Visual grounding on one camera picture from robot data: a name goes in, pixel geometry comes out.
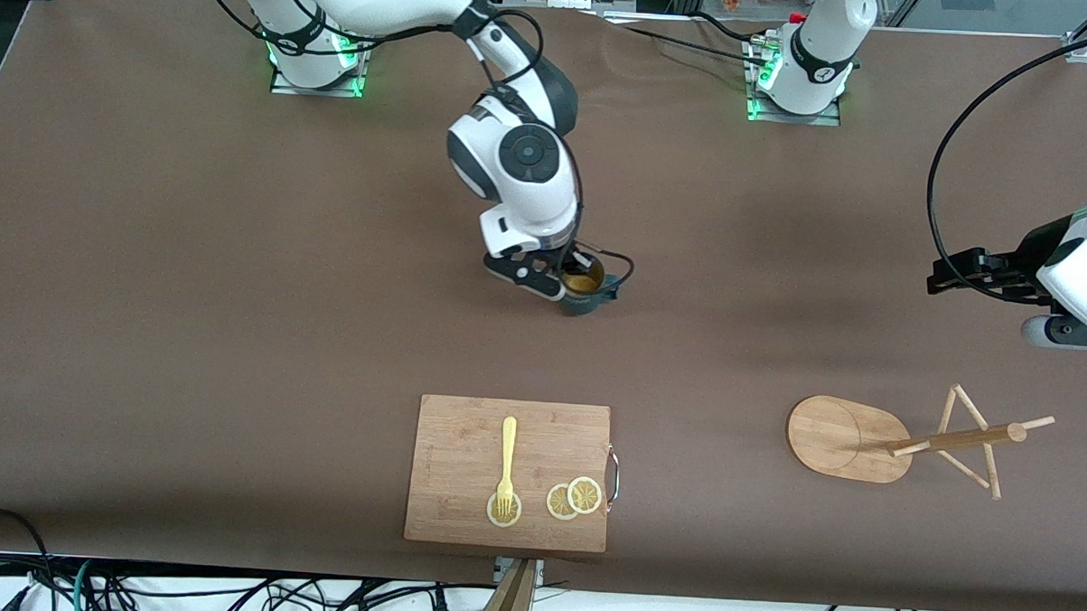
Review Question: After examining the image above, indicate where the teal cup with yellow inside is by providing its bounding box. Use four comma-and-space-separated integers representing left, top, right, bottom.
557, 257, 620, 318

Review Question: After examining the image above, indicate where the wooden cup rack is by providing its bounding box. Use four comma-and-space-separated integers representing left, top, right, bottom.
783, 378, 1057, 503

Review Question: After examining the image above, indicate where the yellow plastic fork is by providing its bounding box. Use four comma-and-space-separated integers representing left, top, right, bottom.
494, 416, 519, 519

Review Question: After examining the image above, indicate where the bamboo cutting board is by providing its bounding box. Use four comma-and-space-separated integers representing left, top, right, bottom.
403, 393, 623, 554

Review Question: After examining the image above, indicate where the lemon slice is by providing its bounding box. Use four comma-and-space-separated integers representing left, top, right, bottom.
566, 475, 604, 515
486, 491, 523, 529
546, 483, 582, 522

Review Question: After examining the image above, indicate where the brown table cover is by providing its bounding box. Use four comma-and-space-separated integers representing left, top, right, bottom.
0, 0, 1087, 611

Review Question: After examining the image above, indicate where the wooden beam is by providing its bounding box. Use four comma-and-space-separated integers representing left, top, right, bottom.
473, 559, 539, 611

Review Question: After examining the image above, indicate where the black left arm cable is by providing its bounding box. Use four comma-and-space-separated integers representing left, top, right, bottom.
924, 19, 1087, 280

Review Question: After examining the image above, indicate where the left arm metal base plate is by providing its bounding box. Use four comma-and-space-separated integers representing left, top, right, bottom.
745, 37, 845, 127

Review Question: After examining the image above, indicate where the black cable on table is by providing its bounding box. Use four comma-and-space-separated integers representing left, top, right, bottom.
597, 7, 776, 69

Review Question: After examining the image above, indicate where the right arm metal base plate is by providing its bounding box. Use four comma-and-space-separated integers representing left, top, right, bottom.
268, 32, 371, 99

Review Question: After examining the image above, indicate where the metal bracket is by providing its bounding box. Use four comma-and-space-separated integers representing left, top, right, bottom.
493, 557, 547, 588

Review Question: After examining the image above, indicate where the teal floor cable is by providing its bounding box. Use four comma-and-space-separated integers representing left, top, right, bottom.
70, 558, 101, 611

